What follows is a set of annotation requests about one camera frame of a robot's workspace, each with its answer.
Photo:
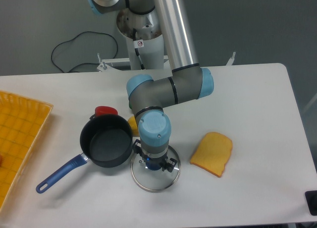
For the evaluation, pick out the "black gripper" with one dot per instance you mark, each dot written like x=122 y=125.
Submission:
x=154 y=156

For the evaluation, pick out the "glass lid with blue knob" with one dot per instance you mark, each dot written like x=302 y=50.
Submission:
x=153 y=179

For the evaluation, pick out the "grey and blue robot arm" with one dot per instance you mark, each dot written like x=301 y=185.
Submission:
x=181 y=80

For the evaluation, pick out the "toy toast slice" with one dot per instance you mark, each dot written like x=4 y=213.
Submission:
x=213 y=153

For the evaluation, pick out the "yellow toy bell pepper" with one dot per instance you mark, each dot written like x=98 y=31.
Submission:
x=133 y=125

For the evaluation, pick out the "red toy pepper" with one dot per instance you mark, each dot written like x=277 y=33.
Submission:
x=102 y=110

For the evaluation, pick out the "black device at table edge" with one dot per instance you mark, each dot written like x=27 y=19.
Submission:
x=311 y=198

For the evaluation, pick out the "yellow plastic basket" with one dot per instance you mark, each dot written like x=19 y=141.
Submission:
x=21 y=121

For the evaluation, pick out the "black saucepan with blue handle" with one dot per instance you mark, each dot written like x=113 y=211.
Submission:
x=106 y=140

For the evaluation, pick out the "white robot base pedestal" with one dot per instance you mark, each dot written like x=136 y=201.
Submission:
x=144 y=41

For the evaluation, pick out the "white table bracket right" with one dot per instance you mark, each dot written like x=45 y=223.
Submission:
x=231 y=60

